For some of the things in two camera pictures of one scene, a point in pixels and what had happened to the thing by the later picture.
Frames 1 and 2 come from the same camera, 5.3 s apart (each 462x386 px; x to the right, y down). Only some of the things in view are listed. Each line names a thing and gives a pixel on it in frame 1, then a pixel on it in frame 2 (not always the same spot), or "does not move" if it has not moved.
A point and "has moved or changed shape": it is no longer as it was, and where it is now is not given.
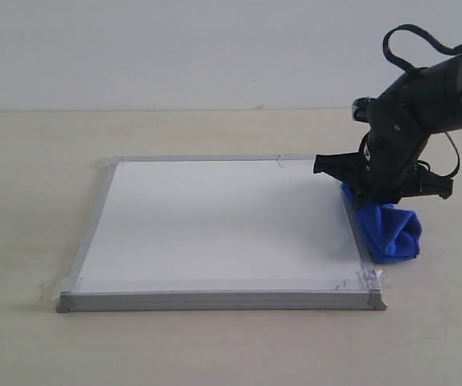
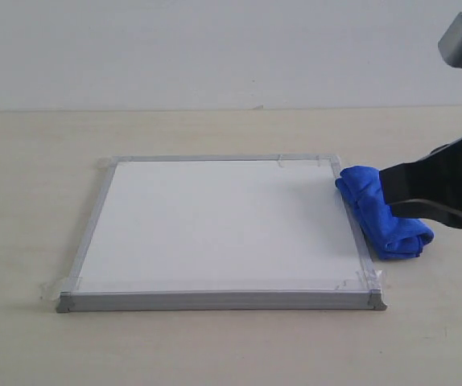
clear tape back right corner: (286, 162) does not move
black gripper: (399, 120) -> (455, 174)
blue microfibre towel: (393, 232) has moved or changed shape
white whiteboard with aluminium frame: (220, 233) does not move
